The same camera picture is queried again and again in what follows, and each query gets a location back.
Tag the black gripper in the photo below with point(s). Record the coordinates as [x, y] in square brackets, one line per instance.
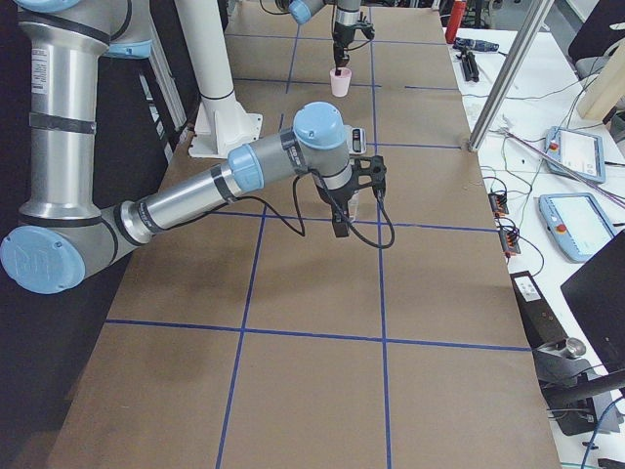
[333, 197]
[341, 35]

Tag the glass sauce bottle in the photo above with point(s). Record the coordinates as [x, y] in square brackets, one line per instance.
[353, 206]

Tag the pink paper cup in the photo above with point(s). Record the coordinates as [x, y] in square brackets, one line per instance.
[340, 81]

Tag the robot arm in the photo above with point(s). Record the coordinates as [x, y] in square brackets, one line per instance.
[347, 20]
[63, 236]

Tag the silver kitchen scale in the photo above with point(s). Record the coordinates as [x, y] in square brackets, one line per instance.
[356, 140]

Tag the blue patterned cloth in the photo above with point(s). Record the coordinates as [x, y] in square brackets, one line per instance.
[475, 45]

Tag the black folded tripod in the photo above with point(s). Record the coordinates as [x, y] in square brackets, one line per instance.
[469, 65]

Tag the red cylinder bottle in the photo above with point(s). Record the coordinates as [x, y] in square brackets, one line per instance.
[455, 18]

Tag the black box with label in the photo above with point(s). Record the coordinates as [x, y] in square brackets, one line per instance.
[540, 323]

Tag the near teach pendant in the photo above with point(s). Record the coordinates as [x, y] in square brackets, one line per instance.
[577, 224]

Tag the teach pendant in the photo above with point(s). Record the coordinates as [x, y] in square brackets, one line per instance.
[578, 151]
[577, 224]

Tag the far teach pendant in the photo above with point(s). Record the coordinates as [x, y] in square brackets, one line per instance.
[578, 151]

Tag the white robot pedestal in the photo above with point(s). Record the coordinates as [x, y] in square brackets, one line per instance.
[222, 123]

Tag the aluminium frame post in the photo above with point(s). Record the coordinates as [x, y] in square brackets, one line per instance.
[523, 41]

